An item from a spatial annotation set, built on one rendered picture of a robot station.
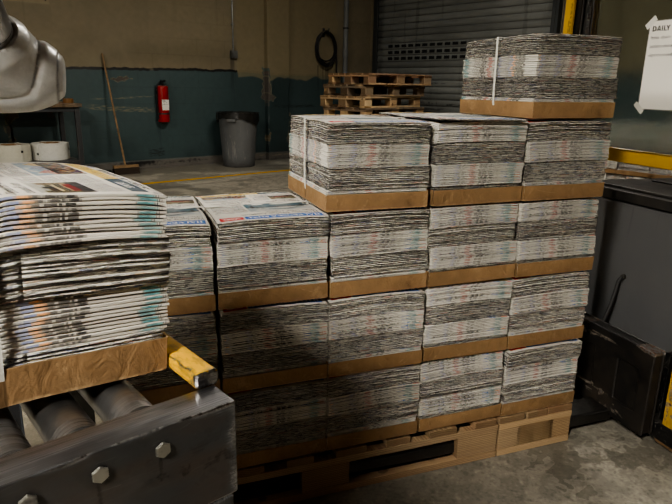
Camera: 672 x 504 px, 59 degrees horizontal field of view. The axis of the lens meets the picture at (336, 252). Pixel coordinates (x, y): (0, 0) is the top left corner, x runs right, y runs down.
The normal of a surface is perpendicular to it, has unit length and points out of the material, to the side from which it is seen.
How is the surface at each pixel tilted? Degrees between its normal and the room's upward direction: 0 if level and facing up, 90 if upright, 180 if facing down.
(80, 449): 0
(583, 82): 90
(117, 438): 0
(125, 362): 91
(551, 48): 90
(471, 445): 90
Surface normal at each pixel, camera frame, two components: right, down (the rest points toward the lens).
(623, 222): -0.94, 0.07
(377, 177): 0.33, 0.26
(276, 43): 0.65, 0.22
